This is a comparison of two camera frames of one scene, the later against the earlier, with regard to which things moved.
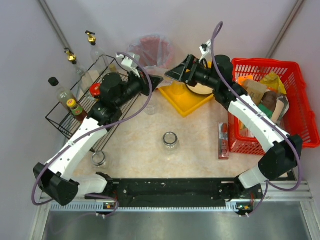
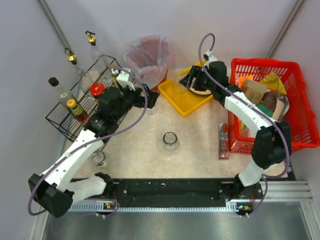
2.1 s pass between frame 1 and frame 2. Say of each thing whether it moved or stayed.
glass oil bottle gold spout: stayed
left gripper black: moved
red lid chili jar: stayed
